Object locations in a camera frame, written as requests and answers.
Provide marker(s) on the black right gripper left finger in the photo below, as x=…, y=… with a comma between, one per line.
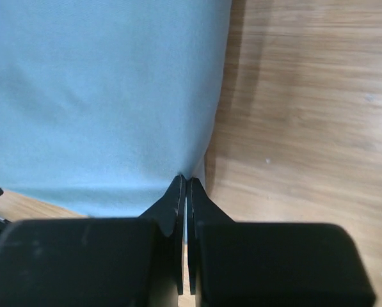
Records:
x=169, y=214

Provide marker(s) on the blue grey t shirt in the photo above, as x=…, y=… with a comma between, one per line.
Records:
x=103, y=103

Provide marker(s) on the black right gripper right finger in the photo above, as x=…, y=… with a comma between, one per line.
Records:
x=209, y=240

